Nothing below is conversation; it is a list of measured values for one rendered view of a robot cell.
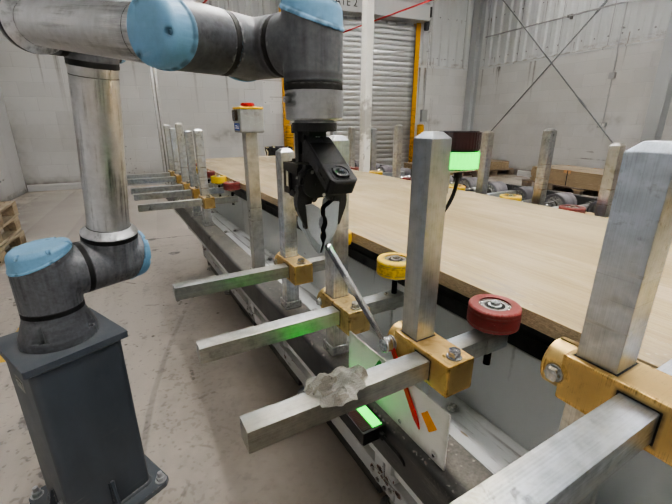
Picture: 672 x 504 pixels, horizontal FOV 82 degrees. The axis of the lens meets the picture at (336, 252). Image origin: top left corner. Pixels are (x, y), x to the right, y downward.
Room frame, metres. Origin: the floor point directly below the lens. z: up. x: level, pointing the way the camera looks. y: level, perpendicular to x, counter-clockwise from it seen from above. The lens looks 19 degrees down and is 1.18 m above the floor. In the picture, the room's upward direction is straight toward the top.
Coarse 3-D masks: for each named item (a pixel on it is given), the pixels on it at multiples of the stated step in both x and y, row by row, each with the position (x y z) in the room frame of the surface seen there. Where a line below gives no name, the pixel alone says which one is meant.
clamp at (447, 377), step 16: (400, 336) 0.52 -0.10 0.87; (432, 336) 0.51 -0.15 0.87; (400, 352) 0.52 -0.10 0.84; (432, 352) 0.47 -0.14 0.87; (464, 352) 0.47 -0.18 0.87; (432, 368) 0.46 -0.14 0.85; (448, 368) 0.44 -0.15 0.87; (464, 368) 0.45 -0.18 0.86; (432, 384) 0.46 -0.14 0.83; (448, 384) 0.44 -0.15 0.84; (464, 384) 0.45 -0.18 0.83
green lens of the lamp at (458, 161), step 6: (450, 156) 0.52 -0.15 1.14; (456, 156) 0.52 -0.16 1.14; (462, 156) 0.52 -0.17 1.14; (468, 156) 0.52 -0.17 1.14; (474, 156) 0.52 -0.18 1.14; (450, 162) 0.52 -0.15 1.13; (456, 162) 0.52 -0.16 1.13; (462, 162) 0.52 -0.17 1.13; (468, 162) 0.52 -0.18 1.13; (474, 162) 0.52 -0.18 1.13; (450, 168) 0.52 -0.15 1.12; (456, 168) 0.52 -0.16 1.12; (462, 168) 0.52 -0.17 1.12; (468, 168) 0.52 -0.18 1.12; (474, 168) 0.52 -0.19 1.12
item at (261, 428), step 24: (456, 336) 0.53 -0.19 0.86; (480, 336) 0.53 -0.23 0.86; (504, 336) 0.54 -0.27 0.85; (408, 360) 0.47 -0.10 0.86; (384, 384) 0.42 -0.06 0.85; (408, 384) 0.45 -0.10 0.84; (264, 408) 0.37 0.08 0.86; (288, 408) 0.37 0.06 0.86; (312, 408) 0.37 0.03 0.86; (336, 408) 0.39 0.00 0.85; (264, 432) 0.34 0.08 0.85; (288, 432) 0.36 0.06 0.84
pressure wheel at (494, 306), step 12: (480, 300) 0.57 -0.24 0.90; (492, 300) 0.55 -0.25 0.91; (504, 300) 0.56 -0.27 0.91; (468, 312) 0.55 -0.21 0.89; (480, 312) 0.53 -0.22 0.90; (492, 312) 0.52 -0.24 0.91; (504, 312) 0.52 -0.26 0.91; (516, 312) 0.52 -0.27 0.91; (480, 324) 0.52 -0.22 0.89; (492, 324) 0.51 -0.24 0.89; (504, 324) 0.51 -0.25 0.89; (516, 324) 0.52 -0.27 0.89
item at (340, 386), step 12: (324, 372) 0.41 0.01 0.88; (336, 372) 0.43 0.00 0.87; (348, 372) 0.43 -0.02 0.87; (360, 372) 0.43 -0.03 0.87; (312, 384) 0.40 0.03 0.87; (324, 384) 0.40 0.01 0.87; (336, 384) 0.40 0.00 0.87; (348, 384) 0.40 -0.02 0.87; (360, 384) 0.41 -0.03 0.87; (324, 396) 0.38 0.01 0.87; (336, 396) 0.38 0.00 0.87; (348, 396) 0.38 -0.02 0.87
